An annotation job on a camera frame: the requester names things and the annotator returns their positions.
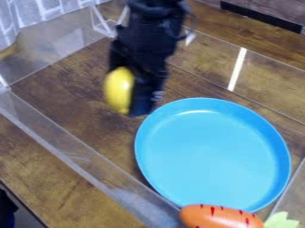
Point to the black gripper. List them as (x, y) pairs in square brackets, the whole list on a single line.
[(142, 46)]

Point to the yellow toy lemon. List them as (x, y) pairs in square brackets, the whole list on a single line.
[(118, 88)]

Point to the blue round plastic tray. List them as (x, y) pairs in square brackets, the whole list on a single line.
[(209, 151)]

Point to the dark baseboard strip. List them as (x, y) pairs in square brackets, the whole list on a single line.
[(291, 26)]

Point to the white brick pattern curtain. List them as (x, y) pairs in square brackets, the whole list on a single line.
[(23, 13)]

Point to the orange toy carrot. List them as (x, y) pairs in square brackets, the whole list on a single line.
[(209, 216)]

